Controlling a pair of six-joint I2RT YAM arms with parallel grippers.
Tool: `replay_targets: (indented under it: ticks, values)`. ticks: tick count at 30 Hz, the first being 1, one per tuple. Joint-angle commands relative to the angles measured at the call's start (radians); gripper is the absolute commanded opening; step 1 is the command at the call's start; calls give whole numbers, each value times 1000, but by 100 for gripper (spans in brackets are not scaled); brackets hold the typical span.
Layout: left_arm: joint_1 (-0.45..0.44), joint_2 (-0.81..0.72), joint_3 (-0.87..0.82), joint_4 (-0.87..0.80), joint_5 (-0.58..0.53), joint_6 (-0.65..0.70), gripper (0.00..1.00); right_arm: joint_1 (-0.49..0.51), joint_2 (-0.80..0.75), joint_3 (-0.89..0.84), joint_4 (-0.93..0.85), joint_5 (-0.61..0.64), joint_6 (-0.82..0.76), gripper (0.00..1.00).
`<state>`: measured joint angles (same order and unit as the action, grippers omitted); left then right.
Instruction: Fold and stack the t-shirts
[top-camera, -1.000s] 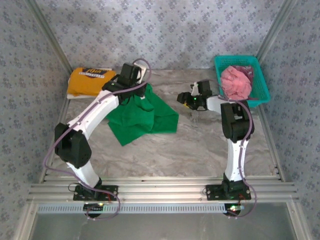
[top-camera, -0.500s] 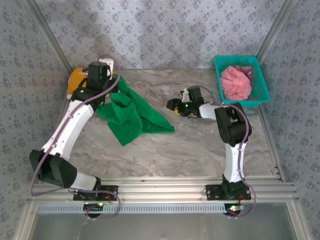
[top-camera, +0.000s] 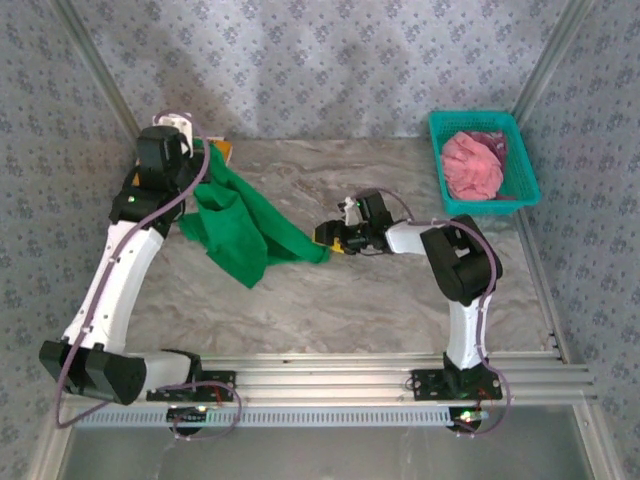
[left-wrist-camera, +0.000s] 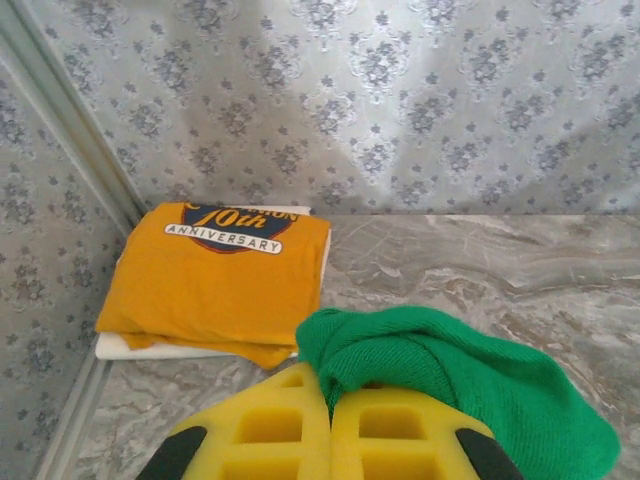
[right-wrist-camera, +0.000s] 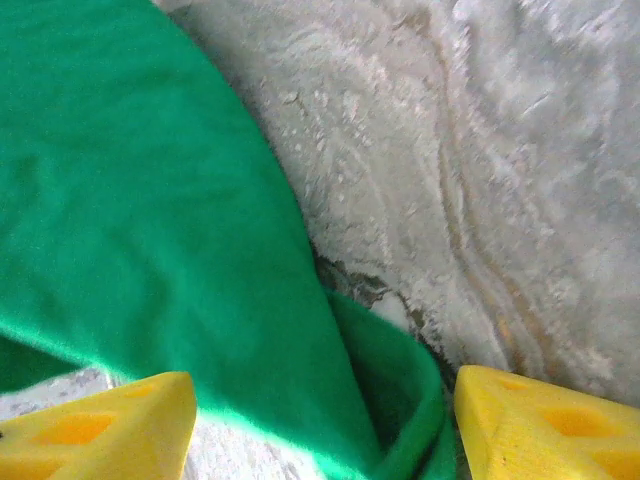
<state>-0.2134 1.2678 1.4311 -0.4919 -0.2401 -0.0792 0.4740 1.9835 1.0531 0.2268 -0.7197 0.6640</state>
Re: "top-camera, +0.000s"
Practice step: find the teal plastic basket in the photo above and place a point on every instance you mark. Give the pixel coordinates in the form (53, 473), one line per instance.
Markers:
(440, 122)

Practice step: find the maroon t-shirt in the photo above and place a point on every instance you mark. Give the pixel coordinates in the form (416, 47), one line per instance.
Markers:
(497, 142)

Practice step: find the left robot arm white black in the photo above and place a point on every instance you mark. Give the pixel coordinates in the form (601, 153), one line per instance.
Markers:
(120, 280)

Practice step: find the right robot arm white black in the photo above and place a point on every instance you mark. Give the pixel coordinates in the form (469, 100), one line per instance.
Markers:
(462, 325)

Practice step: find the aluminium frame post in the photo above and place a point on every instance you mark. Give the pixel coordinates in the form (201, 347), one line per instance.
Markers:
(95, 65)
(555, 55)

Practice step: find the pink t-shirt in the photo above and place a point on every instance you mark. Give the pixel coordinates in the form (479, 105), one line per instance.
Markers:
(470, 170)

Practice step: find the green t-shirt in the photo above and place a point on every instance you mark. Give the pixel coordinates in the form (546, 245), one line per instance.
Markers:
(240, 220)

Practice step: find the black control board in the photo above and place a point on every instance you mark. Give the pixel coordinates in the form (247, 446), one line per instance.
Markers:
(187, 419)
(465, 419)

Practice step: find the horizontal aluminium mounting rail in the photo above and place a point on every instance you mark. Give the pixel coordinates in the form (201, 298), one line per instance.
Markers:
(325, 372)

